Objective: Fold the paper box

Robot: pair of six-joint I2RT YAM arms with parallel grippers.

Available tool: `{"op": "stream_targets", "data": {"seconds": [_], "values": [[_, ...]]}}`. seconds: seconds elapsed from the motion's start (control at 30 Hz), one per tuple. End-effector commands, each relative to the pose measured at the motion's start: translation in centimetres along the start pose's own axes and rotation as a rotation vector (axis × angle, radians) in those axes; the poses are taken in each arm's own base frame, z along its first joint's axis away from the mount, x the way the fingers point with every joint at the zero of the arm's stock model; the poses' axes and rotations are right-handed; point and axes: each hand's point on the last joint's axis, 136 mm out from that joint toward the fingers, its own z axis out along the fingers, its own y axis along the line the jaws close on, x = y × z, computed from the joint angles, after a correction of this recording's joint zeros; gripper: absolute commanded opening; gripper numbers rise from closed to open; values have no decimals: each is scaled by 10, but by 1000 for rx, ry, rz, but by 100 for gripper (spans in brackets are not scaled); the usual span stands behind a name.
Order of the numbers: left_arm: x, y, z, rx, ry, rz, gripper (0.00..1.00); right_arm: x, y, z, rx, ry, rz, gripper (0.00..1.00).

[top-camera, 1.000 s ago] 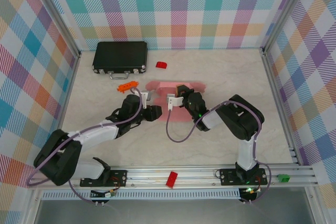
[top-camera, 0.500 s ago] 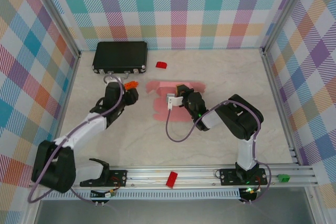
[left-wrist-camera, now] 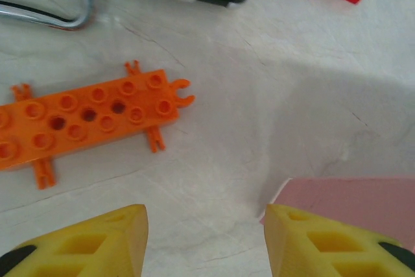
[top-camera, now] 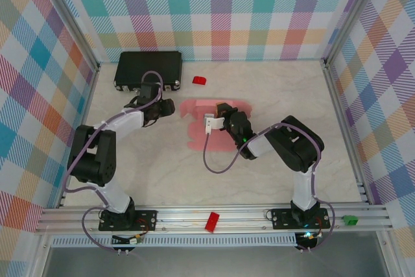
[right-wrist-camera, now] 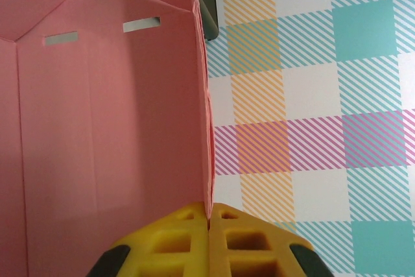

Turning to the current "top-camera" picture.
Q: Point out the small red curved block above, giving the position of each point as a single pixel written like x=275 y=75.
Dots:
x=199 y=80

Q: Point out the grey metal panel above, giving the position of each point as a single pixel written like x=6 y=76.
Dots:
x=210 y=262

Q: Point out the red toy brick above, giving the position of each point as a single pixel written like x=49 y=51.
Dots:
x=212 y=222

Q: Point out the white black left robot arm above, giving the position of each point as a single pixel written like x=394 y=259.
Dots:
x=123 y=124

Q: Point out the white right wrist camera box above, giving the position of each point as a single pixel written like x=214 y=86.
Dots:
x=212 y=124

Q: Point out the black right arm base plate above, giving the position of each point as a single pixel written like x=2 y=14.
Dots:
x=280 y=218

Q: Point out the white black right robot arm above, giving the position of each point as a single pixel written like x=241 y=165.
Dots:
x=295 y=147

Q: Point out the aluminium corner post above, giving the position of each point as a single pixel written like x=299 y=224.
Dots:
x=71 y=19
x=351 y=14

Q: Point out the aluminium frame rail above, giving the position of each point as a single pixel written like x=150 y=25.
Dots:
x=181 y=217

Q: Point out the green toy block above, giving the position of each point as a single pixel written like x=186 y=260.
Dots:
x=350 y=219

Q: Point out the small connector with green light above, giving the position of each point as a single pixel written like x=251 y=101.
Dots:
x=308 y=236

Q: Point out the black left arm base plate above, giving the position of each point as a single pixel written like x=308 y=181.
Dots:
x=147 y=220

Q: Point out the aluminium side rail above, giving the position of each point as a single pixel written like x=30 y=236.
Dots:
x=87 y=102
x=338 y=102

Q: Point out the pink paper box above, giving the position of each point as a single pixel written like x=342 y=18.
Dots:
x=220 y=142

